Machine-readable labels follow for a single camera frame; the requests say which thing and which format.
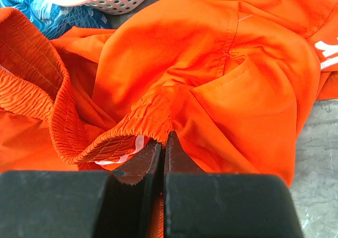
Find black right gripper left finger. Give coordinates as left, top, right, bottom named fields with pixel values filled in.
left=1, top=140, right=162, bottom=237

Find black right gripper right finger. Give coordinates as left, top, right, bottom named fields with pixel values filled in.
left=164, top=132, right=303, bottom=237

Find orange drawstring shorts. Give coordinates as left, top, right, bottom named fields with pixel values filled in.
left=1, top=0, right=337, bottom=185

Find blue patterned shorts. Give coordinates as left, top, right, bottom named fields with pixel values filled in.
left=1, top=0, right=111, bottom=39

